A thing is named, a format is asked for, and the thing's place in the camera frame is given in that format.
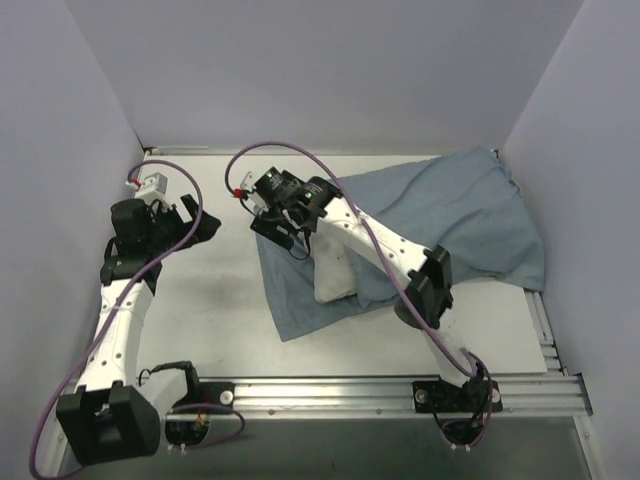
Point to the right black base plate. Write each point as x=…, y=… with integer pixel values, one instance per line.
x=475, y=395

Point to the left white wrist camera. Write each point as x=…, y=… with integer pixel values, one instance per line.
x=151, y=190

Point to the blue pillowcase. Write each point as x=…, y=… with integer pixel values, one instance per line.
x=468, y=203

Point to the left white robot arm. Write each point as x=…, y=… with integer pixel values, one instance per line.
x=109, y=416

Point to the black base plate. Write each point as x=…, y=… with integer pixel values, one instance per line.
x=216, y=397
x=475, y=395

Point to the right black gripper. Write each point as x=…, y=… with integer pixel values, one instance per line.
x=273, y=228

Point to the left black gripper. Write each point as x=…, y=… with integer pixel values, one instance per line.
x=176, y=223

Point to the aluminium front rail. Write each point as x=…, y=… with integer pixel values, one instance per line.
x=528, y=396

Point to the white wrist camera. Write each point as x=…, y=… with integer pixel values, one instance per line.
x=151, y=190
x=247, y=192

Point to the white pillow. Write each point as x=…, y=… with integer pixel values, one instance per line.
x=335, y=270

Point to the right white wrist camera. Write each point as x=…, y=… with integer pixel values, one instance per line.
x=247, y=192

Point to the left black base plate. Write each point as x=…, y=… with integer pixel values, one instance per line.
x=216, y=397

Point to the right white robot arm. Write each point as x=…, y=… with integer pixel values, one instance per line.
x=421, y=275

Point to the aluminium back rail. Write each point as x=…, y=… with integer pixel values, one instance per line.
x=178, y=150

